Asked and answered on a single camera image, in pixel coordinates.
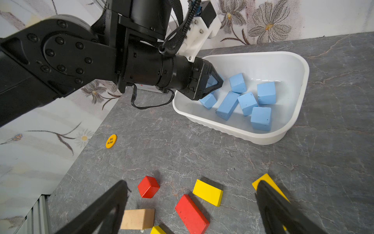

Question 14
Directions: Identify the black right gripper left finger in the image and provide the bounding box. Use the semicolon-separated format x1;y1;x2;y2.
57;180;129;234

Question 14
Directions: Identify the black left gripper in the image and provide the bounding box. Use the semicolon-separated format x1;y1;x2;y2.
122;41;224;100

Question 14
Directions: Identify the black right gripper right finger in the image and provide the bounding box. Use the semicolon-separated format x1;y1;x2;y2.
256;180;326;234

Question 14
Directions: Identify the light blue cube block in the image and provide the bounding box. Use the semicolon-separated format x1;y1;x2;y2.
206;75;218;88
238;92;259;117
250;107;272;132
257;82;276;105
229;73;247;94
199;93;217;110

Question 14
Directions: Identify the long light blue block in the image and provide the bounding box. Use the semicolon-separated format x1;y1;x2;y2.
216;91;240;121

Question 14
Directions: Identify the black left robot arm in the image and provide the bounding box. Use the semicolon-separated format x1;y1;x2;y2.
1;1;224;125

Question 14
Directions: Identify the yellow rectangular block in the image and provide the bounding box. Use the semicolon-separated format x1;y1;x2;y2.
252;174;291;234

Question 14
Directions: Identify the natural wood block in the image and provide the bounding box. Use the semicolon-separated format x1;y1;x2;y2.
120;209;155;230

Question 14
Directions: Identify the white plastic tub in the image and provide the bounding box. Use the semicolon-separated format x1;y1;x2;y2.
172;51;310;145

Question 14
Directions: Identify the yellow flat block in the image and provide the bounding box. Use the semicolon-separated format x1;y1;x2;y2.
151;226;166;234

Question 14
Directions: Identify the red small block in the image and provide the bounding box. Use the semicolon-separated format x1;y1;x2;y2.
137;176;160;199

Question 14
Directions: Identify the yellow small block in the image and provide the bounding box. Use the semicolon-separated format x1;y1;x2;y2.
193;179;223;207

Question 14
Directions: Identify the red rectangular block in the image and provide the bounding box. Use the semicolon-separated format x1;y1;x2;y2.
175;195;210;234

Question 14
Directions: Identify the yellow big blind chip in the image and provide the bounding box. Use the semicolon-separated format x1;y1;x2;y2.
106;134;117;149

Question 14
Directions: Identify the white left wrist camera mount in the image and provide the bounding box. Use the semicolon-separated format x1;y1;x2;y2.
177;1;221;62

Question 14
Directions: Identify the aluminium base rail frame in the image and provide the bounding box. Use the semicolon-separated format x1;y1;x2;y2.
15;195;52;234

